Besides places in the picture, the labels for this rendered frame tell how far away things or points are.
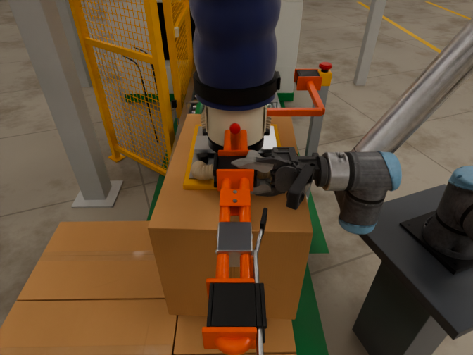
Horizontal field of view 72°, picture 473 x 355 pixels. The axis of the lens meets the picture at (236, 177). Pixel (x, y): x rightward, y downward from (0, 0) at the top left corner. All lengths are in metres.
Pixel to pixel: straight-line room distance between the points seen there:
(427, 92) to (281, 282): 0.60
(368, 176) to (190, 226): 0.43
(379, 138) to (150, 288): 0.95
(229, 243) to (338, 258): 1.63
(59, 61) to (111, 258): 1.16
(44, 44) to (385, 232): 1.88
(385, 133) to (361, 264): 1.38
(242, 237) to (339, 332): 1.37
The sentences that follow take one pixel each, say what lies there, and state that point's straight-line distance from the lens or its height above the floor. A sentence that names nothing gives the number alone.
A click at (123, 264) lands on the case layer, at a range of 1.43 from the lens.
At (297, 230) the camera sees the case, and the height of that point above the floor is 1.05.
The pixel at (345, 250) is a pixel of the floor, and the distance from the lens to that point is 2.22.
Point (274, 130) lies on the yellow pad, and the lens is 1.13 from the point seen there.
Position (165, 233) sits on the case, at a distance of 0.83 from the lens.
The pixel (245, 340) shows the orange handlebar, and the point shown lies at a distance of 0.49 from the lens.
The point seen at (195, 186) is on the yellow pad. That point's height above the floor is 1.06.
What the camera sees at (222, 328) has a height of 1.20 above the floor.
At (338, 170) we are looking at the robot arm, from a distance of 0.74.
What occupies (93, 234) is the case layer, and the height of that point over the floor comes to 0.54.
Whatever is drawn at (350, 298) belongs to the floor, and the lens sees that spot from 2.01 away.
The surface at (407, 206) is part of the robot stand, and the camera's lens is 1.46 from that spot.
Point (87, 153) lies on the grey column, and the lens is 2.38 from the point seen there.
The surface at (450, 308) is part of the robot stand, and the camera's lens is 1.19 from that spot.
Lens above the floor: 1.63
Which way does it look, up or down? 38 degrees down
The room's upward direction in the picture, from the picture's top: straight up
